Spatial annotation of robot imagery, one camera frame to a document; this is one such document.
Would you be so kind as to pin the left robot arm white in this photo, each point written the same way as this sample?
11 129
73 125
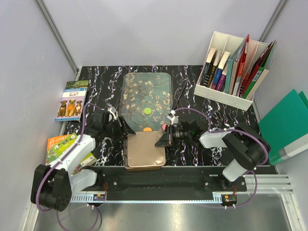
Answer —
54 184

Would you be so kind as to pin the cookie tin lid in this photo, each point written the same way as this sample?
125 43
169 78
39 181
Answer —
145 150

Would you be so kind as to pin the green orange storey book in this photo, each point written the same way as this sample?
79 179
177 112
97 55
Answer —
57 145

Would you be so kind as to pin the red folder in organizer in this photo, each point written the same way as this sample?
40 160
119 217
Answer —
239 64

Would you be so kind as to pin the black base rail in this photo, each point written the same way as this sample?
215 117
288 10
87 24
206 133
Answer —
168 185

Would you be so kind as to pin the floral blue serving tray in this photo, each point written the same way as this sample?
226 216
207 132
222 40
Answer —
141 90

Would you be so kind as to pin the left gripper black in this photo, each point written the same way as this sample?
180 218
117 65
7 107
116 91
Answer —
123 131

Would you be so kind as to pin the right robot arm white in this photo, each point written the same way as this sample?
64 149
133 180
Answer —
247 147

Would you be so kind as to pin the green round cookie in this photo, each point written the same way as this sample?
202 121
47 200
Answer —
147 110

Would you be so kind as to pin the dark red green folders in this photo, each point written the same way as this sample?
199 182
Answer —
259 70

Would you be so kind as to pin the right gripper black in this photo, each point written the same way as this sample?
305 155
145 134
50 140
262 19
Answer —
166 139

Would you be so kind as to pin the green folder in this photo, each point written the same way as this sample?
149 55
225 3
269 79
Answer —
285 127

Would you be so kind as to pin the teal folder in organizer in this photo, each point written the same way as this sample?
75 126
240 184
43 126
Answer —
230 75

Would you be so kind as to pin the blue purple book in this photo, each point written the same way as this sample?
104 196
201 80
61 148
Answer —
220 68

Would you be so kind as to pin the white file organizer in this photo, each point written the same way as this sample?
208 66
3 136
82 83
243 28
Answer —
226 42

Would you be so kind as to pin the metal cookie tin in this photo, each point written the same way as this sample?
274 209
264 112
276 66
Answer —
125 154

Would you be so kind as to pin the dog picture book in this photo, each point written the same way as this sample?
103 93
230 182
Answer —
72 101

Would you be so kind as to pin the black paperback book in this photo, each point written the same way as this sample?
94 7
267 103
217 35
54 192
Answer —
212 59

